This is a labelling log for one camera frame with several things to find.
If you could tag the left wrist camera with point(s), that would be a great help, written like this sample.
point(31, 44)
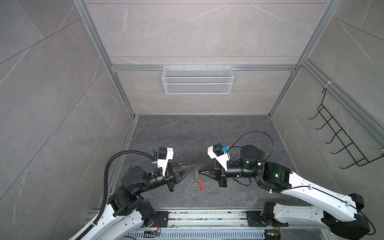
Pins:
point(161, 160)

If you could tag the black wire hook rack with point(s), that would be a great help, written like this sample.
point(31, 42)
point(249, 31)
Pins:
point(339, 133)

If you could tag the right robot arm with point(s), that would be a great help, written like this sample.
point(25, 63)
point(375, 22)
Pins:
point(341, 214)

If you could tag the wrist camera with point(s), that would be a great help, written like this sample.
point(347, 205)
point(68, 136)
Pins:
point(220, 154)
point(161, 160)

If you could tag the white wire mesh basket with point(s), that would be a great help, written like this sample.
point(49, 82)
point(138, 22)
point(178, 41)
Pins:
point(197, 80)

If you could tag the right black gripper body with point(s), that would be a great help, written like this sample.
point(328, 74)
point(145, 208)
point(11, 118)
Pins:
point(223, 172)

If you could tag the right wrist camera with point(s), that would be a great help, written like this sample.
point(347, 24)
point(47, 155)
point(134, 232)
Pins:
point(220, 154)

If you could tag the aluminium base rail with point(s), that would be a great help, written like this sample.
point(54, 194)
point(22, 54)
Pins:
point(220, 224)

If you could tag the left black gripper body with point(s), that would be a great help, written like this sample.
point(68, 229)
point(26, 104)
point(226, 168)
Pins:
point(168, 176)

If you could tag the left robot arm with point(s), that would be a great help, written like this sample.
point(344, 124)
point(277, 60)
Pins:
point(126, 210)

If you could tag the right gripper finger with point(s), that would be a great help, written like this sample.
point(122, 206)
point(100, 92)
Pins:
point(213, 174)
point(209, 167)

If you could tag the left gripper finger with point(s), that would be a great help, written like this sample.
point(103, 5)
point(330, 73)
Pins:
point(182, 167)
point(181, 174)

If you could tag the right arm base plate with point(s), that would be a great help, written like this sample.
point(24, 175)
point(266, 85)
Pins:
point(260, 219)

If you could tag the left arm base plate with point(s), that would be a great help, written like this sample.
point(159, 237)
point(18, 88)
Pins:
point(157, 219)

